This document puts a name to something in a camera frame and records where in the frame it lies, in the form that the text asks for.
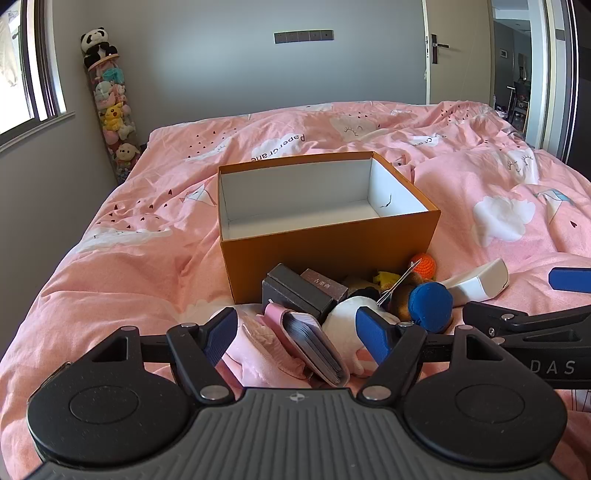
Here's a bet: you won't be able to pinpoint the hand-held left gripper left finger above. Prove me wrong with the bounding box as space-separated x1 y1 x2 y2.
87 307 239 403

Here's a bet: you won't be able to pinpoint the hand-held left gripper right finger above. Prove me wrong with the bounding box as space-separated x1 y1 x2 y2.
355 307 504 401

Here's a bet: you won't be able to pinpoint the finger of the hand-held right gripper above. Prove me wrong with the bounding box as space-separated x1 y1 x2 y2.
549 267 591 292
462 301 591 347

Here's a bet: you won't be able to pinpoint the white plush dog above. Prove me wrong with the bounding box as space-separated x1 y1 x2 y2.
322 295 402 377

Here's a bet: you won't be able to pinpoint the pink card wallet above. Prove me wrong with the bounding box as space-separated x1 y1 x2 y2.
263 302 350 387

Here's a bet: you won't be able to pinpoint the plush toy with blue hat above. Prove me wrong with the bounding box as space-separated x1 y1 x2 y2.
390 282 453 334

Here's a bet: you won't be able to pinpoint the grey speckled card box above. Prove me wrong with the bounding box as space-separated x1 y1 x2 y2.
300 268 349 301

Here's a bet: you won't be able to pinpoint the white rectangular case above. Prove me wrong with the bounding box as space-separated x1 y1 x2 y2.
438 258 509 308

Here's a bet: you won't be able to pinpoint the dark grey box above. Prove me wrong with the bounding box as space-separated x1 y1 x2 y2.
262 263 335 324

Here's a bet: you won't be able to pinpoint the orange crocheted toy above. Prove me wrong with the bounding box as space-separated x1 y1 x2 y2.
409 253 437 282

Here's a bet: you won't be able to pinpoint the orange cardboard box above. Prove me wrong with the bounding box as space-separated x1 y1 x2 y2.
217 151 441 305

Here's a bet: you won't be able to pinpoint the pink printed blanket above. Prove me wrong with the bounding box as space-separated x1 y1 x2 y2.
0 100 591 480

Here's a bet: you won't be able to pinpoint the glass sliding door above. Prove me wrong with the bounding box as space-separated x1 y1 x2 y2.
542 0 586 153

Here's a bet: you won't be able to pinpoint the beige door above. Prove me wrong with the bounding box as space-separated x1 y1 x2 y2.
422 0 493 107

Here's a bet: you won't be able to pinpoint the clear tube of plush toys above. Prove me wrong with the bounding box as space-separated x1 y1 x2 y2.
83 55 142 174

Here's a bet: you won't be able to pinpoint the panda plush toy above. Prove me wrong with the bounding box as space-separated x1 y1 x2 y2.
81 28 119 70

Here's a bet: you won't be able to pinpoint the window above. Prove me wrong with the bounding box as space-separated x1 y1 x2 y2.
0 0 77 153

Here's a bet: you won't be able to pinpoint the hanging clothes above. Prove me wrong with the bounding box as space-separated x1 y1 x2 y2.
0 14 22 88

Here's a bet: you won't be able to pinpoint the black door handle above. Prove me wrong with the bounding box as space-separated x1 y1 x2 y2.
430 33 450 64

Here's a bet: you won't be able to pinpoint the grey wall switch panel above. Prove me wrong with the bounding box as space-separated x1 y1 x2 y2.
274 30 334 45

